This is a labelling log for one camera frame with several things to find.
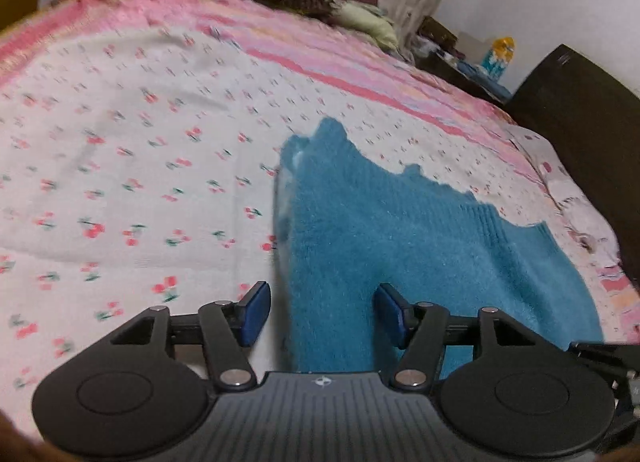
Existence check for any dark wooden headboard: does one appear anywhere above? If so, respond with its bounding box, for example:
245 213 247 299
505 44 640 288

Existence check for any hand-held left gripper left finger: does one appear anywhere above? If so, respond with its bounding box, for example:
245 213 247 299
110 281 272 390

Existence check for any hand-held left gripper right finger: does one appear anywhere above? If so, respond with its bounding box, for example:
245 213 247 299
374 283 536 390

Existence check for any dark nightstand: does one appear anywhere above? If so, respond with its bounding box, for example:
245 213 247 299
415 17 516 104

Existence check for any yellow-green pillow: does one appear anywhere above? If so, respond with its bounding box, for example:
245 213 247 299
332 0 401 50

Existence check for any cherry print bed sheet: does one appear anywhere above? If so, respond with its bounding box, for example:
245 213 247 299
0 0 640 438

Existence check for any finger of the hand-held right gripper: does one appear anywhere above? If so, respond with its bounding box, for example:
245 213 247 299
567 339 640 375

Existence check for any heart print pillow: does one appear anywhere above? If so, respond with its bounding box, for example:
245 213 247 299
520 127 626 268

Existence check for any blue sweater with white flowers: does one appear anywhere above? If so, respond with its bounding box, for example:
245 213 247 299
272 117 606 378

